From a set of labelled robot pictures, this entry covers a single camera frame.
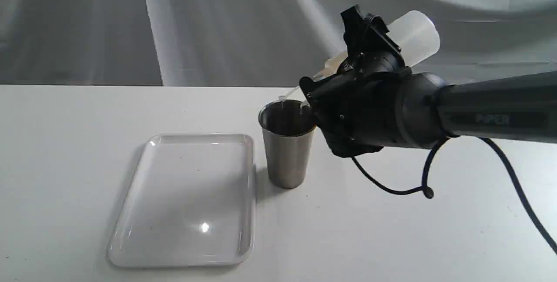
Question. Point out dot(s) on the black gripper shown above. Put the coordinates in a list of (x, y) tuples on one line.
[(355, 109)]

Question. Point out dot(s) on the translucent squeeze bottle amber liquid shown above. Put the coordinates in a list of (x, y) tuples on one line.
[(413, 32)]

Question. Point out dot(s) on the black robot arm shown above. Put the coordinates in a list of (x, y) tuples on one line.
[(429, 109)]

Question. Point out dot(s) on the stainless steel cup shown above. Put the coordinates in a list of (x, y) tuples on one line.
[(287, 129)]

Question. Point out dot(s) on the white plastic tray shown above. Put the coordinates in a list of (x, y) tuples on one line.
[(191, 203)]

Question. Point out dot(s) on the grey fabric backdrop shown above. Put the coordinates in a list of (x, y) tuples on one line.
[(254, 43)]

